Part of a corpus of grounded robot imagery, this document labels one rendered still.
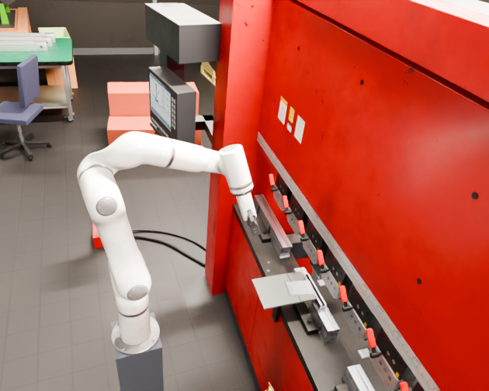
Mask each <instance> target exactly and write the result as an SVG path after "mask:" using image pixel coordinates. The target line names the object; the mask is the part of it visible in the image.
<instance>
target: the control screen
mask: <svg viewBox="0 0 489 391"><path fill-rule="evenodd" d="M150 92H151V110H152V111H153V113H154V114H155V115H156V116H157V117H158V118H159V119H160V120H161V121H162V122H163V123H164V124H165V125H166V126H167V127H168V128H169V130H170V131H171V91H170V90H169V89H168V88H167V87H166V86H165V85H163V84H162V83H161V82H160V81H159V80H158V79H157V78H156V77H155V76H154V75H153V74H152V73H151V72H150ZM154 104H156V107H155V106H154Z"/></svg>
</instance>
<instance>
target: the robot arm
mask: <svg viewBox="0 0 489 391"><path fill-rule="evenodd" d="M141 164H149V165H154V166H158V167H163V168H171V169H176V170H180V171H190V172H201V171H206V172H212V173H217V174H221V175H224V176H225V177H226V179H227V183H228V186H229V189H230V191H231V193H232V194H233V196H236V198H237V201H238V206H239V209H240V211H241V215H242V218H243V220H244V221H247V224H248V226H249V228H250V231H251V235H252V236H253V237H254V236H256V235H259V234H260V230H259V228H258V224H257V222H256V219H255V218H256V212H255V206H254V203H253V200H252V197H251V191H252V190H253V183H252V180H251V175H250V172H249V169H248V164H247V161H246V158H245V153H244V150H243V147H242V146H241V145H240V144H233V145H229V146H226V147H224V148H222V149H221V150H220V151H219V152H218V151H212V150H210V149H206V148H204V147H201V146H198V145H195V144H190V143H186V142H183V141H180V140H173V139H170V138H166V137H160V136H156V135H153V134H149V133H143V132H137V131H133V132H129V133H125V134H124V135H122V136H121V137H119V138H118V139H116V140H115V141H114V142H113V143H112V144H110V145H109V146H108V147H107V148H105V149H103V150H101V151H97V152H94V153H91V154H89V155H88V156H86V157H85V158H84V159H83V161H82V162H81V164H80V165H79V167H78V171H77V177H78V183H79V185H80V189H81V193H82V195H83V199H84V201H85V205H86V207H87V210H88V213H89V215H90V217H91V219H92V222H93V223H94V224H95V227H96V229H97V231H98V234H99V237H100V239H101V242H102V245H103V247H104V249H105V252H106V255H107V258H108V266H109V273H110V278H111V281H112V285H113V291H114V295H115V299H116V308H117V315H118V321H119V322H118V323H117V324H116V325H115V327H114V328H113V331H112V343H113V346H114V347H115V349H116V350H117V351H119V352H121V353H123V354H125V355H139V354H142V353H144V352H146V351H148V350H150V349H151V348H152V347H153V346H154V345H155V344H156V342H157V341H158V338H159V334H160V330H159V326H158V323H157V321H156V320H155V319H154V318H152V317H150V308H149V296H148V293H149V291H150V289H151V276H150V274H149V271H148V270H147V266H146V264H145V262H144V259H143V257H142V255H141V253H140V251H139V250H138V247H137V244H136V241H135V240H134V236H133V233H132V230H131V228H130V223H129V221H128V218H127V212H126V208H125V205H124V202H123V198H122V196H121V193H120V190H119V188H118V186H117V183H116V181H115V178H114V177H113V176H114V175H115V173H116V172H118V171H119V170H123V169H129V168H135V167H137V166H139V165H141Z"/></svg>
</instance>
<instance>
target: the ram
mask: <svg viewBox="0 0 489 391"><path fill-rule="evenodd" d="M281 96H282V97H283V98H284V99H285V100H286V102H287V108H286V117H285V122H284V124H283V123H282V122H281V121H280V119H279V118H278V115H279V106H280V100H281ZM290 106H291V107H292V108H293V109H294V110H295V112H294V116H293V123H291V122H290V121H289V114H290ZM298 115H299V116H300V117H301V118H302V119H303V120H304V121H305V127H304V131H303V138H302V142H301V144H300V143H299V142H298V140H297V139H296V138H295V137H294V132H295V128H296V123H297V116H298ZM287 123H289V124H290V125H291V126H292V129H291V132H290V131H289V130H288V129H287ZM258 131H259V132H260V134H261V135H262V137H263V139H264V140H265V142H266V143H267V144H268V145H269V147H270V148H271V150H272V152H273V153H274V155H275V156H276V157H277V158H278V160H279V162H280V163H281V165H282V166H283V167H284V168H285V170H286V172H287V173H288V174H289V176H290V177H291V178H292V180H293V181H294V183H295V184H296V186H297V188H298V189H299V190H300V191H301V193H302V194H303V196H304V197H305V199H306V200H307V201H308V203H309V204H310V206H311V207H312V209H313V210H314V212H315V213H316V214H317V216H318V217H319V219H320V220H321V222H322V223H323V224H324V226H325V227H326V228H327V230H328V232H329V233H330V235H331V236H332V237H333V238H334V240H335V242H336V243H337V244H338V246H339V247H340V248H341V250H342V251H343V253H344V254H345V256H346V257H347V259H348V260H349V261H350V263H351V264H352V266H353V267H354V269H355V270H356V271H357V273H358V274H359V276H360V277H361V279H362V280H363V281H364V282H365V284H366V286H367V287H368V289H369V290H370V292H371V293H372V294H373V296H374V297H375V298H376V300H377V302H378V303H379V304H380V305H381V307H382V308H383V310H384V312H385V313H386V314H387V316H388V317H389V318H390V320H391V321H392V323H393V324H394V326H395V327H396V328H397V330H398V331H399V333H400V334H401V336H402V337H403V339H404V340H405V341H406V343H407V344H408V346H409V347H410V349H411V350H412V351H413V352H414V354H415V356H416V357H417V359H418V360H419V361H420V363H421V364H422V366H423V367H424V369H425V370H426V372H427V373H428V374H429V376H430V377H431V378H432V380H433V382H434V383H435V384H436V385H437V387H438V388H439V390H440V391H489V102H487V101H485V100H483V99H481V98H480V97H478V96H476V95H474V94H472V93H470V92H468V91H467V90H465V89H463V88H461V87H459V86H457V85H455V84H453V83H452V82H450V81H447V80H446V79H444V78H442V77H440V76H438V75H437V74H434V73H432V72H430V71H429V70H427V69H425V68H423V67H421V66H419V65H418V64H416V63H414V62H412V61H410V60H408V59H406V58H405V57H402V56H401V55H399V54H396V53H394V52H393V51H392V50H389V49H387V48H386V47H383V46H381V45H380V44H378V43H376V42H374V41H372V40H370V39H368V38H367V37H365V36H363V35H361V34H359V33H357V32H356V31H354V30H352V29H349V28H348V27H346V26H343V25H342V24H341V23H339V22H336V21H334V20H333V19H331V18H329V17H327V16H325V15H323V14H321V13H319V12H318V11H316V10H314V9H312V8H310V7H308V6H306V5H305V4H303V3H301V2H298V1H297V0H275V6H274V12H273V18H272V30H271V36H270V42H269V54H268V60H267V66H266V73H265V84H264V90H263V96H262V108H261V114H260V120H259V127H258ZM257 141H258V142H259V144H260V145H261V147H262V149H263V150H264V151H265V152H266V154H267V155H268V157H269V159H270V160H271V162H272V163H273V164H274V166H275V167H276V169H277V171H278V172H279V173H280V175H281V176H282V178H283V180H284V181H285V183H286V184H287V185H288V187H289V188H290V190H291V192H292V193H293V194H294V196H295V197H296V199H297V201H298V202H299V204H300V205H301V206H302V208H303V210H304V211H305V213H306V214H307V215H308V217H309V218H310V220H311V222H312V223H313V225H314V226H315V227H316V229H317V231H318V232H319V234H320V235H321V236H322V238H323V239H324V241H325V242H326V244H327V245H328V246H329V248H330V249H331V251H332V253H333V254H334V256H335V257H336V258H337V260H338V262H339V263H340V265H341V266H342V267H343V269H344V270H345V272H346V274H347V275H348V277H349V278H350V279H351V281H352V283H353V284H354V286H355V287H356V288H357V290H358V291H359V293H360V295H361V296H362V298H363V299H364V300H365V302H366V304H367V305H368V307H369V308H370V309H371V311H372V312H373V314H374V316H375V317H376V319H377V320H378V321H379V323H380V325H381V326H382V328H383V329H384V330H385V331H386V333H387V335H388V336H389V338H390V339H391V340H392V342H393V343H394V345H395V347H396V348H397V350H398V351H399V352H400V354H401V356H402V357H403V359H404V360H405V361H406V363H407V365H408V366H409V368H410V369H411V371H412V372H413V373H414V375H415V377H416V378H417V380H418V381H419V382H420V384H421V386H422V387H423V389H424V390H425V391H431V389H430V388H429V386H428V384H427V383H426V381H425V380H424V379H423V377H422V376H421V374H420V373H419V371H418V370H417V369H416V367H415V366H414V364H413V362H412V361H411V359H410V358H409V357H408V355H407V354H406V352H405V351H404V349H403V348H402V347H401V345H400V343H399V342H398V341H397V339H396V338H395V336H394V335H393V333H392V332H391V330H390V328H389V327H388V326H387V325H386V323H385V322H384V320H383V318H382V317H381V315H380V314H379V313H378V312H377V310H376V308H375V307H374V305H373V304H372V303H371V301H370V300H369V298H368V296H367V295H366V294H365V293H364V291H363V290H362V288H361V286H360V285H359V283H358V282H357V281H356V280H355V278H354V276H353V275H352V273H351V272H350V271H349V269H348V267H347V266H346V264H345V263H344V261H343V260H342V259H341V257H340V256H339V254H338V252H337V251H336V250H335V249H334V247H333V246H332V244H331V242H330V241H329V239H328V238H327V237H326V235H325V234H324V232H323V231H322V229H321V228H320V227H319V225H318V224H317V222H316V220H315V219H314V218H313V217H312V215H311V214H310V212H309V210H308V209H307V207H306V206H305V205H304V203H303V202H302V200H301V199H300V197H299V196H298V195H297V193H296V191H295V190H294V188H293V186H292V185H291V184H290V183H289V181H288V180H287V178H286V176H285V175H284V174H283V172H282V171H281V170H280V168H279V166H278V165H277V163H276V162H275V161H274V159H273V158H272V156H271V155H270V153H269V152H268V151H267V149H266V148H265V146H264V144H263V143H262V142H261V140H260V139H259V138H257Z"/></svg>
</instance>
